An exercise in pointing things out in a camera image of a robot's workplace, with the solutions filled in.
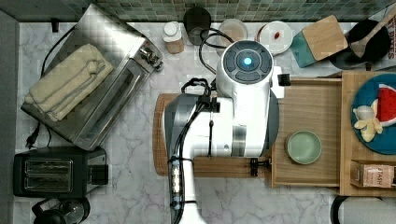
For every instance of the wooden drawer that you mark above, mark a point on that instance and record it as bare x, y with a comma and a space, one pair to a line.
310, 104

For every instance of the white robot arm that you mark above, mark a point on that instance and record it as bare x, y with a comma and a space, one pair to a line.
241, 120

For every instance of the wooden drawer cabinet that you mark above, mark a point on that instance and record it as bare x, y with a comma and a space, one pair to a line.
347, 155

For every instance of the wooden cutting board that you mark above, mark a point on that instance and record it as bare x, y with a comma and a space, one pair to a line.
203, 166

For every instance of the stainless steel toaster oven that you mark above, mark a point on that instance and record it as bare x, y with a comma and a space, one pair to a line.
133, 56

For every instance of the white-lidded spice jar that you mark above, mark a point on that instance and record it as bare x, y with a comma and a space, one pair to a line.
172, 37

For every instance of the clear jar with beige powder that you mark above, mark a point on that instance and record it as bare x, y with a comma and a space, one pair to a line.
234, 29

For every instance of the dark glass cup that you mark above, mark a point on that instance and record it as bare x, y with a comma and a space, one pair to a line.
197, 22

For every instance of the white round lidded container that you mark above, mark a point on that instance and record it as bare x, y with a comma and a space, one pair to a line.
276, 36

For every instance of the green ceramic bowl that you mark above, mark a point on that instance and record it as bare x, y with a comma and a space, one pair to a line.
303, 147

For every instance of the folded beige towel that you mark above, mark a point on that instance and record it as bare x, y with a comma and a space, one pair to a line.
69, 82

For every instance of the teal box with wooden lid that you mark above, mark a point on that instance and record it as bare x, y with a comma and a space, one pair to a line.
318, 41

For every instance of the black two-slot toaster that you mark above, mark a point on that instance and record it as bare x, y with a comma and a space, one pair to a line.
59, 172

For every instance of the black electric kettle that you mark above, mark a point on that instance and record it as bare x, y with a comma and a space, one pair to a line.
64, 211

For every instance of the black pan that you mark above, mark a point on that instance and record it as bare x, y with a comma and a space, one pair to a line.
376, 48

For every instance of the wooden spatula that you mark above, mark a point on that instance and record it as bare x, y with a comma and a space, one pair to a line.
359, 47

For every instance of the grey pot with black rim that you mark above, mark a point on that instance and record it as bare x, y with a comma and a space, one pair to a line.
362, 210

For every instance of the brown tea box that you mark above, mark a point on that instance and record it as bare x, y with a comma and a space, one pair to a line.
369, 175

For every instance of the blue round plate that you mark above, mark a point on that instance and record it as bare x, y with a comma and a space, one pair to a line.
383, 143

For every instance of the red watermelon slice toy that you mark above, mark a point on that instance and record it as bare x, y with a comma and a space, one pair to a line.
386, 109

